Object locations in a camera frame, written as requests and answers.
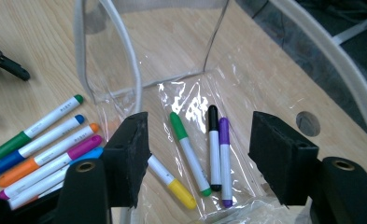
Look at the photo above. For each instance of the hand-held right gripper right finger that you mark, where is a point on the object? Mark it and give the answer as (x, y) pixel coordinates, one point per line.
(280, 155)

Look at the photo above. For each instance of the purple marker pen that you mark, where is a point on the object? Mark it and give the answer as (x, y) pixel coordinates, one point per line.
(225, 161)

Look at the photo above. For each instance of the clear plastic pouch white trim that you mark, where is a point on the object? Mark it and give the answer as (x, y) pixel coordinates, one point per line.
(187, 102)

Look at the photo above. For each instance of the black marker pen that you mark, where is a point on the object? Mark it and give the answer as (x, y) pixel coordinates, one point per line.
(214, 149)

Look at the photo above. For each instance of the light green marker pen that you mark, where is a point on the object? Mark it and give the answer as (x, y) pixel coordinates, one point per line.
(190, 155)

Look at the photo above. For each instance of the brown marker pen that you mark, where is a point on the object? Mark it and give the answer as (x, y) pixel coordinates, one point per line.
(52, 189)

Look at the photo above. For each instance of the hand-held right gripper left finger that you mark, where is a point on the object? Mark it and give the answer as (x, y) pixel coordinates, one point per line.
(126, 161)

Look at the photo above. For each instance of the white desk frame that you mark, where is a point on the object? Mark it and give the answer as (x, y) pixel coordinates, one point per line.
(358, 28)

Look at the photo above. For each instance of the row of mixed markers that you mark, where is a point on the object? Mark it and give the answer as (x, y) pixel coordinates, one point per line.
(41, 125)

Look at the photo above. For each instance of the light blue marker pen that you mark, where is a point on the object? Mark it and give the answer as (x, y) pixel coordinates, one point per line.
(91, 154)

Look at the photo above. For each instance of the yellow marker pen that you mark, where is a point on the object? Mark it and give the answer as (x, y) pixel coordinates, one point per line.
(181, 193)

